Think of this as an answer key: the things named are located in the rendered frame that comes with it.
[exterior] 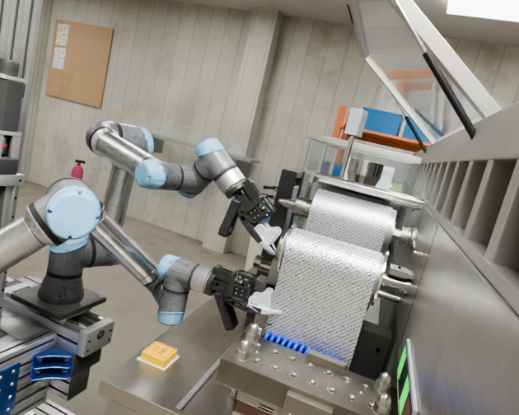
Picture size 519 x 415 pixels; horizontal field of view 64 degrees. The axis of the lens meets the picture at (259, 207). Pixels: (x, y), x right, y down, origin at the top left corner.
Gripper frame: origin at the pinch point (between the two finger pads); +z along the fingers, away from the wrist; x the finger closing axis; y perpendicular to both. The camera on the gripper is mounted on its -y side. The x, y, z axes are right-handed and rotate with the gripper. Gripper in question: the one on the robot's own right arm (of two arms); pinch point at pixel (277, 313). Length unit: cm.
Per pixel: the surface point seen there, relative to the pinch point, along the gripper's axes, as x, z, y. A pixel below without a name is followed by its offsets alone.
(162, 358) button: -12.9, -23.6, -16.5
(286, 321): -0.2, 3.0, -1.2
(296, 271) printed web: -0.2, 2.2, 12.7
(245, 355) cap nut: -17.7, -1.5, -4.5
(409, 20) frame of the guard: -14, 13, 73
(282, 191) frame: 33.1, -13.8, 27.6
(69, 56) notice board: 408, -452, 88
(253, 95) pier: 370, -152, 86
